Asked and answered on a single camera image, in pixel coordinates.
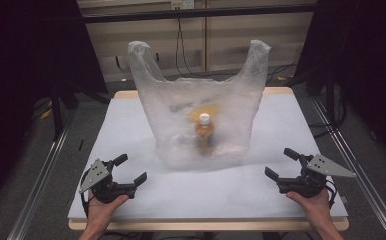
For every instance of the brown tea bottle white cap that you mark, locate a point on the brown tea bottle white cap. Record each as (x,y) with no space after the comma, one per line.
(204,133)

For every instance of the small black floor piece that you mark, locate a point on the small black floor piece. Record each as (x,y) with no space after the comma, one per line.
(81,144)

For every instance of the yellow packet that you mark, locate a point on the yellow packet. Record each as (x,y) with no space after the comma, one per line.
(211,110)

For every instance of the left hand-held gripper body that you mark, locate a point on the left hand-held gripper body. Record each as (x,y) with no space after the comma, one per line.
(105,190)

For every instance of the person's right hand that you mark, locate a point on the person's right hand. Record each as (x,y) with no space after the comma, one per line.
(311,208)

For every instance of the aluminium floor rail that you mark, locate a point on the aluminium floor rail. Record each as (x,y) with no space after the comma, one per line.
(39,180)
(357,170)

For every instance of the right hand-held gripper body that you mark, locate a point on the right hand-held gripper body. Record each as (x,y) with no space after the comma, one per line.
(309,181)

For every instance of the person's left hand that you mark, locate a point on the person's left hand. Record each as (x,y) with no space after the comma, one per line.
(101,210)

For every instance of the black metal stand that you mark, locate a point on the black metal stand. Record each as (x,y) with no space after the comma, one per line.
(329,96)
(57,106)

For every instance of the dark curtain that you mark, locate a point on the dark curtain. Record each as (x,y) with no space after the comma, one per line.
(364,66)
(27,83)

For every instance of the translucent plastic bag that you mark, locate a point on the translucent plastic bag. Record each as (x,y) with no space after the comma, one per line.
(181,110)

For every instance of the black horizontal bar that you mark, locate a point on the black horizontal bar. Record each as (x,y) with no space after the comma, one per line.
(197,13)

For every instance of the white wall power outlet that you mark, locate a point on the white wall power outlet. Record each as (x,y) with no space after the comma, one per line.
(182,4)

